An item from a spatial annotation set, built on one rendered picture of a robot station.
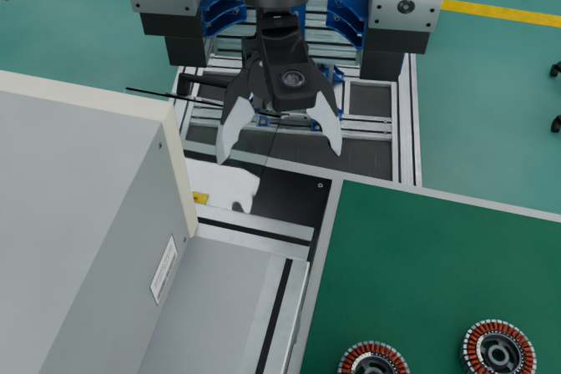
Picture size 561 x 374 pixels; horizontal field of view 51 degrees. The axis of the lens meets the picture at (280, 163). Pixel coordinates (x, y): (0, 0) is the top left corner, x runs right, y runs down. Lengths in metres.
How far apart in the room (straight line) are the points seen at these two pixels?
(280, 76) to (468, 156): 1.72
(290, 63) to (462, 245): 0.64
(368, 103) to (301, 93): 1.49
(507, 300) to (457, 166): 1.16
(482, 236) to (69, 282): 0.85
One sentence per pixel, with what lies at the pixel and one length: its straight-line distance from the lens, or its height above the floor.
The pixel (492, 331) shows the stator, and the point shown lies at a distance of 1.04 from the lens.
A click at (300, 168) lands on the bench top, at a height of 0.75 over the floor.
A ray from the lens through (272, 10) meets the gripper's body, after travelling 0.65.
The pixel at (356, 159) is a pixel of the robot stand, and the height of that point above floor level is 0.21.
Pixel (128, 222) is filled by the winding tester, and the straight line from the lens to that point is 0.50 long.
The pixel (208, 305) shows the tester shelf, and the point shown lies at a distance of 0.64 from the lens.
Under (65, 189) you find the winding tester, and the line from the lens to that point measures 0.50.
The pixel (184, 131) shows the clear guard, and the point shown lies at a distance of 0.84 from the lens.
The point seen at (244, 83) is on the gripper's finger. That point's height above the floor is 1.24.
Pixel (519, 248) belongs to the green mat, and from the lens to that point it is 1.17.
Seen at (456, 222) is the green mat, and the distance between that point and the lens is 1.16.
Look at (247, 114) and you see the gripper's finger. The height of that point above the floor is 1.20.
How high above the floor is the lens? 1.70
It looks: 53 degrees down
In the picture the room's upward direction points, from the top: straight up
